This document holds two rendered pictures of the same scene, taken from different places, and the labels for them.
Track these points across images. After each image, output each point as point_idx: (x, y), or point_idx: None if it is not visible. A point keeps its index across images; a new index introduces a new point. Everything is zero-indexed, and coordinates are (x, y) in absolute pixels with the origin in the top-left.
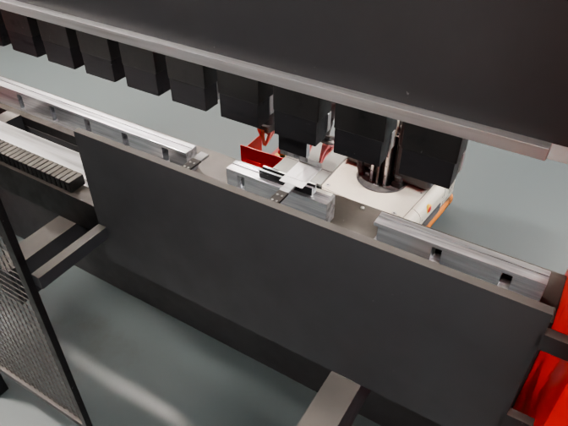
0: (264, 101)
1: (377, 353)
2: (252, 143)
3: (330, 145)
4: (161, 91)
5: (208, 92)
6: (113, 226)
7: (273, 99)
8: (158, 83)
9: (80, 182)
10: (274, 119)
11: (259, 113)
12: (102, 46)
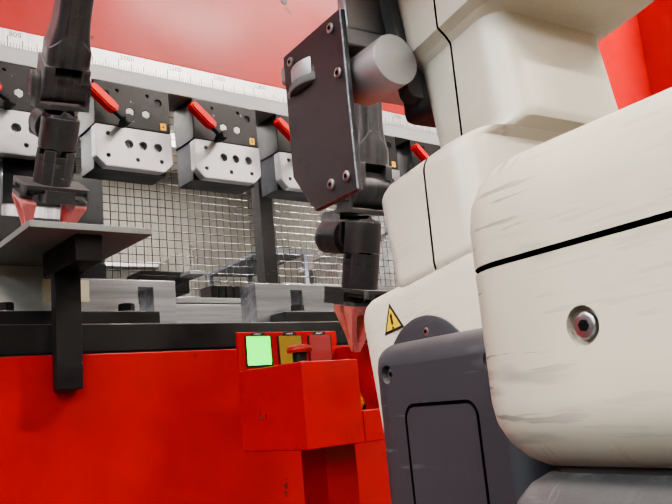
0: (88, 132)
1: None
2: (366, 347)
3: (15, 196)
4: (264, 190)
5: (181, 157)
6: None
7: None
8: (262, 176)
9: (207, 295)
10: (348, 274)
11: (83, 152)
12: None
